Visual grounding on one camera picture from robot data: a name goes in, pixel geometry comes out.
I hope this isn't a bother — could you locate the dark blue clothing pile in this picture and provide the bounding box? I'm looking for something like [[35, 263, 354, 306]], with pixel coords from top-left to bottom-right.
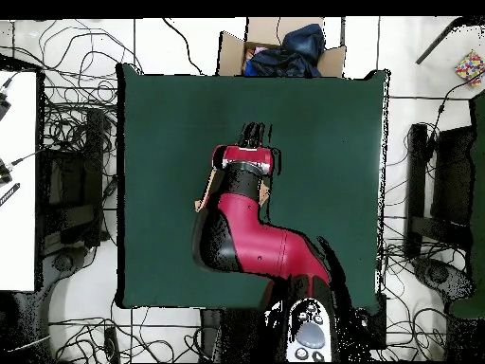
[[243, 23, 327, 80]]

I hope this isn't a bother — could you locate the black flat strip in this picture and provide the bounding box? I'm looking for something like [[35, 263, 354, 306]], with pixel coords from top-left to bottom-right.
[[0, 182, 21, 209]]

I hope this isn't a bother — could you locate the green covered side table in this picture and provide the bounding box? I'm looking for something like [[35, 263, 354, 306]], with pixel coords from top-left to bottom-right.
[[446, 90, 485, 319]]

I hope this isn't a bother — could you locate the colourful patterned item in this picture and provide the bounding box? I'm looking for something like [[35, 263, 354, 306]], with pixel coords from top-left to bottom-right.
[[454, 50, 485, 89]]

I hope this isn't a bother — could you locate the black equipment stand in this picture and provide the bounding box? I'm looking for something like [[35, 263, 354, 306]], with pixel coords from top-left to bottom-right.
[[37, 108, 114, 275], [404, 122, 477, 301]]

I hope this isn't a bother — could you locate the white table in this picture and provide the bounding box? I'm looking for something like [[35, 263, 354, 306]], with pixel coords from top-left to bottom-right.
[[0, 69, 39, 293]]

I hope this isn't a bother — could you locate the brown cardboard box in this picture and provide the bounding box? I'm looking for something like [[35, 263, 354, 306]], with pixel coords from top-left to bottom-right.
[[216, 16, 347, 80]]

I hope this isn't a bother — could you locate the dark green table cloth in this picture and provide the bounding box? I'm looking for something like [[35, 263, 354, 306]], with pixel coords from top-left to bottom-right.
[[116, 63, 391, 316]]

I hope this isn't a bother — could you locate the black power strip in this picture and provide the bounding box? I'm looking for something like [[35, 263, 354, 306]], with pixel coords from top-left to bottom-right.
[[103, 326, 121, 364]]

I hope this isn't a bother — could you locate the black cable tangle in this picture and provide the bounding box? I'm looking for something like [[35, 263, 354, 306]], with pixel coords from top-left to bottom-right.
[[0, 19, 144, 153], [380, 211, 456, 362], [48, 299, 203, 364]]

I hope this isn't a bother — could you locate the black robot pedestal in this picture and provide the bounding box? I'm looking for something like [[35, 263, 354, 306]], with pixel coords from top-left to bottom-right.
[[199, 307, 387, 364]]

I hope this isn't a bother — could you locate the single black cable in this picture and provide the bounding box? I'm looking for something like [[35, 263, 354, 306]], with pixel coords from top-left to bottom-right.
[[162, 16, 205, 76]]

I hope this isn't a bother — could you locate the black device with cable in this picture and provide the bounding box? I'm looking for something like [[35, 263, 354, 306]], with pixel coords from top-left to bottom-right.
[[0, 73, 19, 121], [0, 149, 43, 186]]

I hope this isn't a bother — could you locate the dark slanted rod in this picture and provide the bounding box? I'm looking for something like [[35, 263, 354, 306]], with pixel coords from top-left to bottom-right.
[[415, 16, 466, 65]]

